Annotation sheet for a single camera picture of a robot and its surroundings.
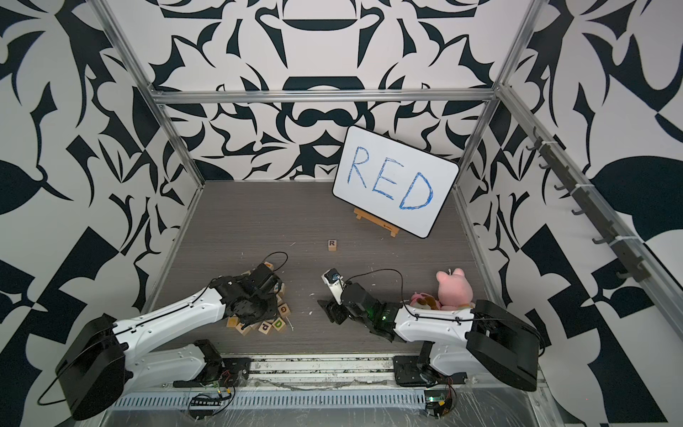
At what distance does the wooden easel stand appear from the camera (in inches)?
39.9

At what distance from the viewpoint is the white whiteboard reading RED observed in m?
0.89

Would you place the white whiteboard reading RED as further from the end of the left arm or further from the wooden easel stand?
→ the end of the left arm

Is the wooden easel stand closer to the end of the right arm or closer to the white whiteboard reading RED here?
the white whiteboard reading RED

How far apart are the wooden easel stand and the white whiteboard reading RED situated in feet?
0.05

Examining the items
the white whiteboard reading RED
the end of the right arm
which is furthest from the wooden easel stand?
the end of the right arm
